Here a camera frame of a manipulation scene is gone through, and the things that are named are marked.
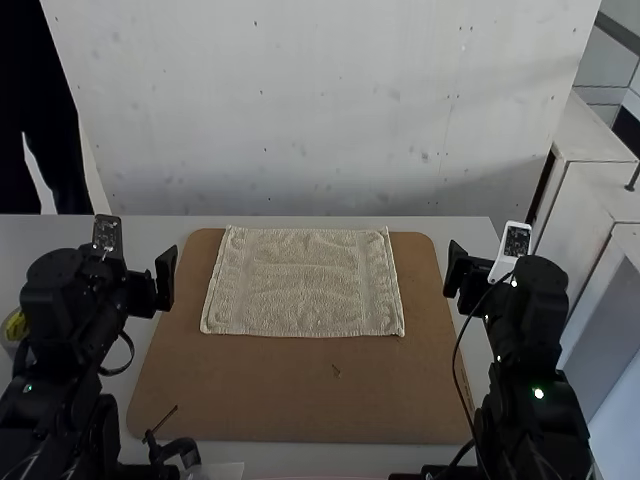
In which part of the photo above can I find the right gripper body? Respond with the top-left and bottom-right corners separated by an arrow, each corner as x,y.
457,256 -> 502,317

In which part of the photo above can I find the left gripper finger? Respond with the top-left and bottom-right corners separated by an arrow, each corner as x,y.
154,244 -> 180,313

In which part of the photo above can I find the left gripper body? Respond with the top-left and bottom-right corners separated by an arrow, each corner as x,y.
118,267 -> 158,320

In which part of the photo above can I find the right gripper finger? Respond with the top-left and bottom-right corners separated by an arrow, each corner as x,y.
442,239 -> 469,302

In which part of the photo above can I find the pale towel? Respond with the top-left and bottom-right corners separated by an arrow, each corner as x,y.
199,224 -> 406,340

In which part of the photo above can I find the tape roll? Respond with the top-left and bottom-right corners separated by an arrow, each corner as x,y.
0,306 -> 27,359

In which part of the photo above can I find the white cabinet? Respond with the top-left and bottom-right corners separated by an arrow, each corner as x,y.
524,88 -> 640,426

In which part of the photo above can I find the black clamp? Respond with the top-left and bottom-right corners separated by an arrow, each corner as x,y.
141,403 -> 202,476

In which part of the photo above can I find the cork mat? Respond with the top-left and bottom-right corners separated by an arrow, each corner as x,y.
126,227 -> 475,445

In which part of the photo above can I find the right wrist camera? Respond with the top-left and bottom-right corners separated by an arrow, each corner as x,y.
487,220 -> 533,286

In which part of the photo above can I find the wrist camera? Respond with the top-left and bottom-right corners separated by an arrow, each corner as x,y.
91,214 -> 124,262
487,220 -> 533,286

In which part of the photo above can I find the black cable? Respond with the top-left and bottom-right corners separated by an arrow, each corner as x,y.
451,272 -> 516,441
97,327 -> 136,377

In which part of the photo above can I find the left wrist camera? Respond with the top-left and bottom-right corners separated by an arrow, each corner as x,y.
91,214 -> 124,262

